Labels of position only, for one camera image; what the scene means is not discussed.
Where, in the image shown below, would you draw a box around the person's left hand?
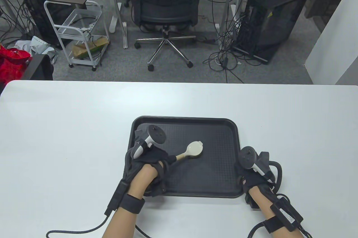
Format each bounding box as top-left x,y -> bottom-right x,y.
124,146 -> 177,196

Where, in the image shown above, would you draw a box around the person's right hand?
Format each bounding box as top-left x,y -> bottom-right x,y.
234,161 -> 277,193

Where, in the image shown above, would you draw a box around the black plastic tray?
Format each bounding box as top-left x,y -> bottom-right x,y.
123,115 -> 245,199

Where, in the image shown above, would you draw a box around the white pot brush wooden handle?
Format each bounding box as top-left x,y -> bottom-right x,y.
175,141 -> 204,161

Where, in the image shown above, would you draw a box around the person's right forearm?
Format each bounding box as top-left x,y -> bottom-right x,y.
248,185 -> 305,238

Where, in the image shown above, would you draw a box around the person's left forearm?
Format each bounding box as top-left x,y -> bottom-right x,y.
102,165 -> 160,238

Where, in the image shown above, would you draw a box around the white and grey left controller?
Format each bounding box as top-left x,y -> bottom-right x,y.
132,125 -> 167,159

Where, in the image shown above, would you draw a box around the white and grey controller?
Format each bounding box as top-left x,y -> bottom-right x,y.
132,125 -> 167,159
238,145 -> 277,182

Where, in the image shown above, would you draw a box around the white and grey right controller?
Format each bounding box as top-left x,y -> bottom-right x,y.
238,145 -> 277,182

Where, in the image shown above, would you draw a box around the black labelled right wrist box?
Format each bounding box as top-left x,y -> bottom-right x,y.
270,193 -> 304,231

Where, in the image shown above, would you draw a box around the black left wrist sensor box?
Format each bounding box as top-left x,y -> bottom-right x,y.
104,180 -> 129,216

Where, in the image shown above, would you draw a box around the brown cardboard packaging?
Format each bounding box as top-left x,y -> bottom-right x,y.
71,37 -> 110,60

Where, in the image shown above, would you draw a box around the black chair back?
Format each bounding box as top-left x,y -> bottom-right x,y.
21,54 -> 54,81

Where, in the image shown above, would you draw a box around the black mesh office chair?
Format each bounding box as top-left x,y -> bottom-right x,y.
119,0 -> 205,72

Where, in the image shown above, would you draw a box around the black computer tower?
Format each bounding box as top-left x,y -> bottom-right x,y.
232,0 -> 310,65
16,0 -> 76,49

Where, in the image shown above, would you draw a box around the white metal utility cart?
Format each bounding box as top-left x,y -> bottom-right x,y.
44,0 -> 110,72

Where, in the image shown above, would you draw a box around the grey plastic bags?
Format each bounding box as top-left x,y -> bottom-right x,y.
14,36 -> 58,63

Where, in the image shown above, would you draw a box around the red bag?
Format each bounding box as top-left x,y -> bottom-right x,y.
0,44 -> 33,83

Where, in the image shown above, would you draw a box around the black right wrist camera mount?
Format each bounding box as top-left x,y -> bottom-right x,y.
244,190 -> 261,209

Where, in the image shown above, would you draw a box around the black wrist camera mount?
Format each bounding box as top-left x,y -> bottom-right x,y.
244,190 -> 261,209
144,178 -> 167,198

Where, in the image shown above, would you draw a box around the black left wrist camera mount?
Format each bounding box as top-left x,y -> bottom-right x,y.
144,178 -> 167,198

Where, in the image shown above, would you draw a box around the black right wrist strap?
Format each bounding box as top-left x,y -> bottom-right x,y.
262,214 -> 283,233

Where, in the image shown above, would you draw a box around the black wrist strap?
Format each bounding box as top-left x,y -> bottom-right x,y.
262,214 -> 283,233
119,194 -> 146,214

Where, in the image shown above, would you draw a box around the black left wrist strap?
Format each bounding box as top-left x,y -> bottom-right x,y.
119,194 -> 146,214

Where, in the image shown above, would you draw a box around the thin black left cable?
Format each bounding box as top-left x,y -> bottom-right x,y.
135,225 -> 150,238

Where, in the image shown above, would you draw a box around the black braided left cable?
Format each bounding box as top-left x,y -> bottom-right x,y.
46,214 -> 110,238

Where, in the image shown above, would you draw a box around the tangle of black floor cables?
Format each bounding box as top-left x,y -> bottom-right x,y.
202,0 -> 269,84

